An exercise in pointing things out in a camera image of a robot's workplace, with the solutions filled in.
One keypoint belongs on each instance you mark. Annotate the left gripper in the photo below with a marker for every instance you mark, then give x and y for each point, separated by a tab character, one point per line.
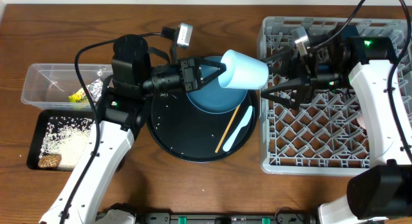
190	68

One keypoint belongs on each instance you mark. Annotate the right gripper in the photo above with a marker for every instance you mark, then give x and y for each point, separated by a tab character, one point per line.
302	76

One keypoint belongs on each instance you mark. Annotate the light blue plastic cup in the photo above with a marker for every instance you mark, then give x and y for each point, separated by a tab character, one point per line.
242	72

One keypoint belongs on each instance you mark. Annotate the yellow foil snack wrapper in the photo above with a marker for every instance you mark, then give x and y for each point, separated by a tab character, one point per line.
94	89

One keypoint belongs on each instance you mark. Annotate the white rice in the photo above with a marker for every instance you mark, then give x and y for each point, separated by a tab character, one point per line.
69	142

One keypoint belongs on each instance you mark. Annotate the brown walnut cookie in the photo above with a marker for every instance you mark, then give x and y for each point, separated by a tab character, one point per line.
50	161

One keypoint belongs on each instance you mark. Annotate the pink plastic cup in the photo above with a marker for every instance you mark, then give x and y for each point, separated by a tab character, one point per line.
360	121

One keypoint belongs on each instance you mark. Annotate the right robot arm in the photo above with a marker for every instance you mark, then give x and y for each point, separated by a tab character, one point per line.
384	190

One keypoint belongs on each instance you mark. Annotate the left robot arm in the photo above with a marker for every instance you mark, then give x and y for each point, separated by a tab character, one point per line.
139	74

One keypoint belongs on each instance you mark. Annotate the grey plastic dishwasher rack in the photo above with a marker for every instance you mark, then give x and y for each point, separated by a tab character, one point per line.
322	137

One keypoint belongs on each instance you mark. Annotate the dark blue plate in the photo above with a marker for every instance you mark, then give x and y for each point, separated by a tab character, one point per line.
217	100

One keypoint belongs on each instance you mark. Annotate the white plastic knife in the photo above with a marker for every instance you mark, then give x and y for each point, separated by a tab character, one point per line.
244	121

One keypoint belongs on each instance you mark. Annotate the wooden chopstick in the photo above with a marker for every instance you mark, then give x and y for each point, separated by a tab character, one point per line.
227	129

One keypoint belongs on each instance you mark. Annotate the round black serving tray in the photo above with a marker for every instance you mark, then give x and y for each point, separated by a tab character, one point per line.
188	133

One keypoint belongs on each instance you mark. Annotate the clear plastic bin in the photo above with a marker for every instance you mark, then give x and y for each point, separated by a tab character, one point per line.
48	86

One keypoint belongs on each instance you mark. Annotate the black rectangular tray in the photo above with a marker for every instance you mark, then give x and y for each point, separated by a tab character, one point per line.
49	121

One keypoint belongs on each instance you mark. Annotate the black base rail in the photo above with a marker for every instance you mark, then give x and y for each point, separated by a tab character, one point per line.
124	213

